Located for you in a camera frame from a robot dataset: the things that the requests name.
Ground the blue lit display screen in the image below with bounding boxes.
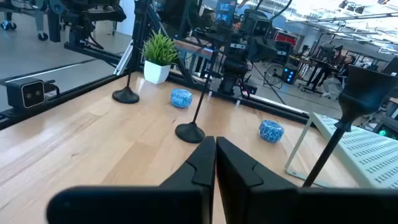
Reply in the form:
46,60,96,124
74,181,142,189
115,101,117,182
215,0,237,26

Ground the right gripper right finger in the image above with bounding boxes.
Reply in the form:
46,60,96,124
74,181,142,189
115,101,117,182
216,136,398,224

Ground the green plant in white pot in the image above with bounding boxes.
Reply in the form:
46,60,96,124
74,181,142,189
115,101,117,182
142,29,180,85

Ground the black wire floor fan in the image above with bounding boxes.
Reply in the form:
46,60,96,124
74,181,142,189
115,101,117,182
264,63,285,86

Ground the black device with green light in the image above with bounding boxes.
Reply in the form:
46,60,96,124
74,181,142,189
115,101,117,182
373,121,398,141

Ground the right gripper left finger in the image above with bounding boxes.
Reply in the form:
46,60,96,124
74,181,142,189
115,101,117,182
45,135,217,224

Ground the person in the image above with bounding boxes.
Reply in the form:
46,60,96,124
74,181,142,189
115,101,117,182
322,54,357,97

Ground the black computer with blue lights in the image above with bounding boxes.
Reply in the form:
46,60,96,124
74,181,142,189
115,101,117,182
281,63,298,85

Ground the pale green perforated metal shelf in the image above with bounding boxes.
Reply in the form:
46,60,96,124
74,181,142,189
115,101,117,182
284,111,398,190

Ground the black wheeled equipment cart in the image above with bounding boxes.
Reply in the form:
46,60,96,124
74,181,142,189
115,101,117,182
0,0,127,50

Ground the light blue speckled ball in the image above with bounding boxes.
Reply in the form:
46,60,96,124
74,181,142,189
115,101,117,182
170,88,193,110

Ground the black table-level camera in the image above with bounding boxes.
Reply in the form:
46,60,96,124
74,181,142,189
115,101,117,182
5,77,60,110

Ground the black candle stick holder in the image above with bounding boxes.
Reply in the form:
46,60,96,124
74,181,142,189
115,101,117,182
302,64,398,189
111,62,141,105
174,37,224,144

